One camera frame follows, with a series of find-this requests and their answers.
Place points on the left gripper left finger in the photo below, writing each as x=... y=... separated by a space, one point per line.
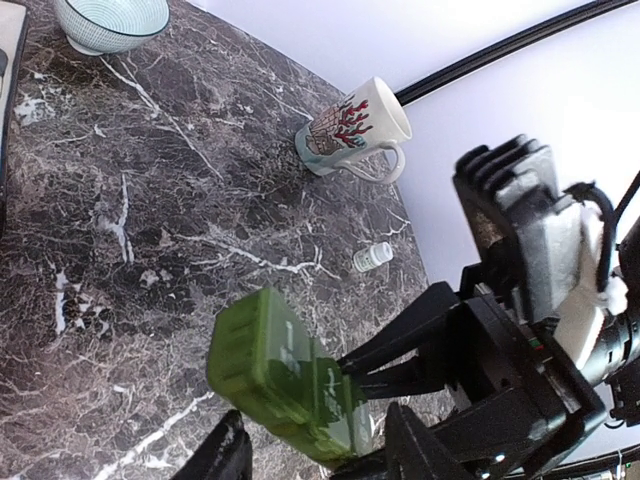
x=226 y=453

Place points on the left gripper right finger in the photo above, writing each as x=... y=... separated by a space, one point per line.
x=415 y=451

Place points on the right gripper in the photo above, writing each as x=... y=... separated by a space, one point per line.
x=522 y=404

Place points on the white pill bottle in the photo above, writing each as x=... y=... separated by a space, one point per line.
x=373 y=257

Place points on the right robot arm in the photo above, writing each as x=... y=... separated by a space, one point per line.
x=612 y=370

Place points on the cream coral-print mug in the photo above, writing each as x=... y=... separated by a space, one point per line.
x=367 y=121

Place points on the right teal ceramic bowl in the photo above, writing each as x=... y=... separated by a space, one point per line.
x=94 y=27

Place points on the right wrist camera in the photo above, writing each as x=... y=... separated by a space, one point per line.
x=548 y=251

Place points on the right black frame post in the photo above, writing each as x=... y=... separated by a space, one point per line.
x=506 y=47

